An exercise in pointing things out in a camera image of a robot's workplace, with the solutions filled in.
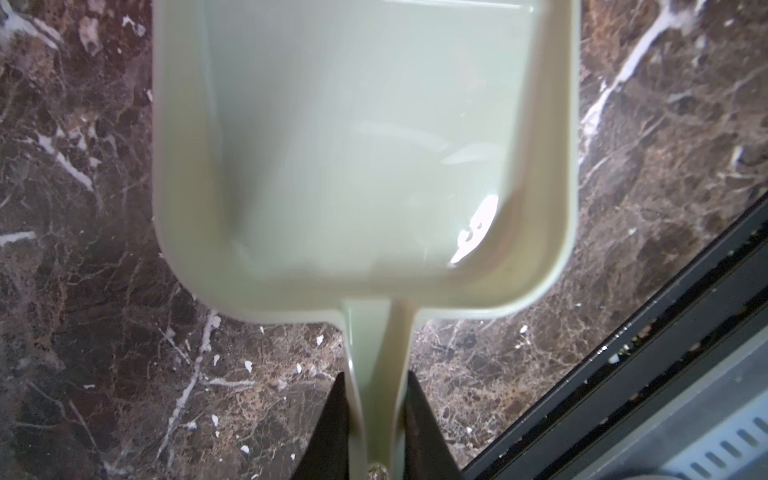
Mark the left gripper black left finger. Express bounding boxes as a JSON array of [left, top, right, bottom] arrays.
[[291, 372, 350, 480]]

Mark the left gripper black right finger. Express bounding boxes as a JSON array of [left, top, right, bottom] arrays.
[[404, 371, 463, 480]]

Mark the light green dustpan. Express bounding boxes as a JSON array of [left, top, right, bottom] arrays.
[[152, 1, 581, 479]]

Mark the white slotted cable duct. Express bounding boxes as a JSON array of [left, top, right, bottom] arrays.
[[623, 395, 768, 480]]

